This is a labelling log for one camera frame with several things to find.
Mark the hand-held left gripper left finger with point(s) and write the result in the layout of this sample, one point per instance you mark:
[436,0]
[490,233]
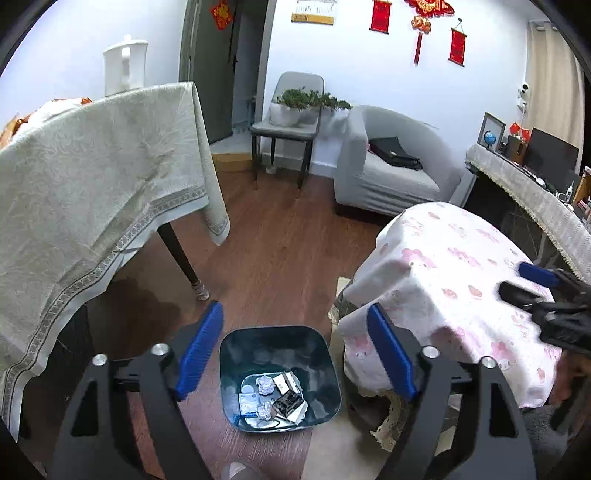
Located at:
[201,350]

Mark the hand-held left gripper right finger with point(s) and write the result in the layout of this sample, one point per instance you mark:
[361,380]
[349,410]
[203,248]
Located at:
[392,355]

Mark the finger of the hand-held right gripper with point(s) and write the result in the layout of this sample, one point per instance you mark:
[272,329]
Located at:
[526,297]
[538,273]

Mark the blue white wrapper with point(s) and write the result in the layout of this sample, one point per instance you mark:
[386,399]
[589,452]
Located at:
[249,402]

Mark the white paper ball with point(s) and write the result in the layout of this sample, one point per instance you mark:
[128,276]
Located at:
[265,410]
[264,385]

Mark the dark plastic trash bin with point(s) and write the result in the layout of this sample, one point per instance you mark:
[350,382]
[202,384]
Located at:
[277,350]

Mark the small white card piece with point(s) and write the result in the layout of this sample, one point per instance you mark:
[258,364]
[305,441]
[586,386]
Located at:
[280,381]

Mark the white torn cardboard piece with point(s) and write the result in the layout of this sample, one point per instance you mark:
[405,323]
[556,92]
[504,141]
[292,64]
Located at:
[294,381]

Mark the desk with beige lace cloth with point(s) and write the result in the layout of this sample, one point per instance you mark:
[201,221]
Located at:
[531,198]

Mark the pink printed tablecloth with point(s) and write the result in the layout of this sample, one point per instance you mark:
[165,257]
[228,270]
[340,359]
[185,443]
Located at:
[452,277]

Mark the small white bottle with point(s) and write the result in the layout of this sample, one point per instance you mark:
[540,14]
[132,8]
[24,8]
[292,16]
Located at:
[569,193]

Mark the cardboard box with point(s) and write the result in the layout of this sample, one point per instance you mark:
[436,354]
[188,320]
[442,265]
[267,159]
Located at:
[582,191]

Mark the dark wooden table leg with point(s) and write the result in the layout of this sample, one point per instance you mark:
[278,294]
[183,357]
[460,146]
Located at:
[182,258]

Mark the black monitor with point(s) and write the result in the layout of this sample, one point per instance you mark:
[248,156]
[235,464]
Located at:
[551,154]

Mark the brown wooden box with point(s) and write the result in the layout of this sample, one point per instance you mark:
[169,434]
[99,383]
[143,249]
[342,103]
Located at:
[515,150]

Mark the small red flags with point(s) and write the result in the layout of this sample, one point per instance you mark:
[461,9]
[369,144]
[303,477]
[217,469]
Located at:
[519,130]

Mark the small blue globe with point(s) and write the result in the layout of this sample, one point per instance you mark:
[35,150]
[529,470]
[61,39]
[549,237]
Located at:
[490,137]

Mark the grey armchair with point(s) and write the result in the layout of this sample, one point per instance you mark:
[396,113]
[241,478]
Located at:
[392,184]

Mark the black handbag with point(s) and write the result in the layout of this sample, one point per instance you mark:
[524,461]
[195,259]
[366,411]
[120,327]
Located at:
[395,154]

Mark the beige curtain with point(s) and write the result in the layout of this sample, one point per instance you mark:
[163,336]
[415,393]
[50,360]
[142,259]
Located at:
[554,83]

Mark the table with beige cloth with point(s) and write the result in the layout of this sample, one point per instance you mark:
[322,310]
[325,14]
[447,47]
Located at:
[92,184]

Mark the grey dining chair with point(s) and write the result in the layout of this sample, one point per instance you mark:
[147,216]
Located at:
[284,129]

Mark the red hanging scroll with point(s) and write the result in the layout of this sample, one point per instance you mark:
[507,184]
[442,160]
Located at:
[381,16]
[457,46]

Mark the potted plant in white pot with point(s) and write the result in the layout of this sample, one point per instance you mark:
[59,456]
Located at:
[284,115]

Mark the dark grey door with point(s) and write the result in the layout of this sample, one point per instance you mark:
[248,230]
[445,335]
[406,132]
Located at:
[217,92]

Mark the trailing green potted plant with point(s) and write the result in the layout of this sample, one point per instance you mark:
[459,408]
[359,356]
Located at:
[328,101]

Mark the red Chinese knot ornament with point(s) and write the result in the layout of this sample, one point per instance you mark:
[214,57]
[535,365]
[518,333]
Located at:
[421,25]

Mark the white kettle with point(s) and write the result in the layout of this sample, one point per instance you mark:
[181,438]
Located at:
[123,64]

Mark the red diamond door decoration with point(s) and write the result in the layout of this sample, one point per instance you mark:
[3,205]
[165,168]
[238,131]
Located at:
[220,14]

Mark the grey picture frame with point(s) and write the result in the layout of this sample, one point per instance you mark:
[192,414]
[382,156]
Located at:
[491,122]

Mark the white security camera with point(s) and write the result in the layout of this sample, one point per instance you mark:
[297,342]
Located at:
[524,94]

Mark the wall calendar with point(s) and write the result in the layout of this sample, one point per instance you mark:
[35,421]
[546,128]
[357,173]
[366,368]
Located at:
[314,11]

